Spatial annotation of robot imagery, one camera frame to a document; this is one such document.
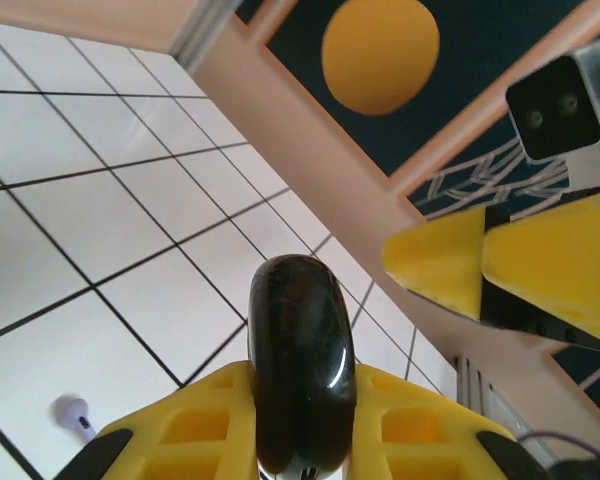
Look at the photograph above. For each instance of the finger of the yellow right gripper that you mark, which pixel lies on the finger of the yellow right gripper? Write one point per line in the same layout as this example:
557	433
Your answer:
555	270
440	260

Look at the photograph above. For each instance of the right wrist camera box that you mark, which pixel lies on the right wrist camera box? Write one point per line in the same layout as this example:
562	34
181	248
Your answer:
555	110

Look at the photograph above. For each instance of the aluminium table edge rail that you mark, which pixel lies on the aluminium table edge rail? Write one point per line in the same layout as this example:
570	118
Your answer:
480	395

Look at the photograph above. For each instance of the black earbud charging case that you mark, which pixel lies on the black earbud charging case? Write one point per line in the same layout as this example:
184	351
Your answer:
300	350

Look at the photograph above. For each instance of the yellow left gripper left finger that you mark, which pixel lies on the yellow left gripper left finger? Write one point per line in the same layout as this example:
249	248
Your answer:
200	400

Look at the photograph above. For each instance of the aluminium corner post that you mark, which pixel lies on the aluminium corner post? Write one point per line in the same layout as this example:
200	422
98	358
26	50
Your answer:
205	30

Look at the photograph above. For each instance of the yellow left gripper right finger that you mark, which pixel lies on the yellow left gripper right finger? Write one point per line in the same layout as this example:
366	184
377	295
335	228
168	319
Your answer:
410	405

